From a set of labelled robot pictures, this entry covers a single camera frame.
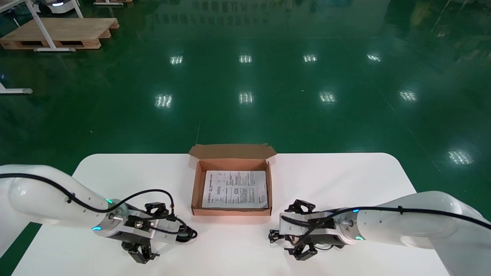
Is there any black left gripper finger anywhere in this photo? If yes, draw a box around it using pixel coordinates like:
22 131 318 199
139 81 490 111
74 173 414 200
122 240 160 265
145 202 170 216

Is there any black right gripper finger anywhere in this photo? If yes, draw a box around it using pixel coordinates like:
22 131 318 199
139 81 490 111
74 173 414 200
285 242 319 262
285 199 316 214

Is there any black wired computer mouse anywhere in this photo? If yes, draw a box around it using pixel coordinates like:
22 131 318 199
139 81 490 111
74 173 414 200
269 229 344 250

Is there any thick black power cable bundle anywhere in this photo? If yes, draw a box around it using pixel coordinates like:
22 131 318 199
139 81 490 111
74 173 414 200
175 225 198 243

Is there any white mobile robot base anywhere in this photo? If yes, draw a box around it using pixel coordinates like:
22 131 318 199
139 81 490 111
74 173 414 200
33 0 78 15

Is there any open brown cardboard box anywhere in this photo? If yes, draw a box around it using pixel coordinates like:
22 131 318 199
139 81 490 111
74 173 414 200
188 144 277 217

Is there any white printed instruction sheet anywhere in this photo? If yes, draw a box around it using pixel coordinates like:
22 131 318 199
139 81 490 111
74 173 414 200
201 170 268 209

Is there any white metal stand foot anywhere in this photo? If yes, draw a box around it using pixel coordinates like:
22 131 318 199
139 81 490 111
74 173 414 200
0 82 33 95

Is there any large wooden pallet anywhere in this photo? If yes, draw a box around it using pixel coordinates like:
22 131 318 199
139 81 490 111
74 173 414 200
0 17 120 51

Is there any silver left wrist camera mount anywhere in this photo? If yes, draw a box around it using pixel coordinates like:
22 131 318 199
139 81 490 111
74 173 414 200
115 207 181 254

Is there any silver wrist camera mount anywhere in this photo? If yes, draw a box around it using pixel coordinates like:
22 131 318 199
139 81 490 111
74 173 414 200
115 207 181 254
279 212 346 246

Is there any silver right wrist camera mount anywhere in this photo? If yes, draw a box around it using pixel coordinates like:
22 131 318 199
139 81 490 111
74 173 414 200
279 212 346 246

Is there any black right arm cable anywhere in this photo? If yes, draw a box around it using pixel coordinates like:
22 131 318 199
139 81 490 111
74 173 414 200
281 206 491 246

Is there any white metal table frame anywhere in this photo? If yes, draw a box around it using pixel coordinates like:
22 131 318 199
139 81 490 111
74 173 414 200
0 0 84 53

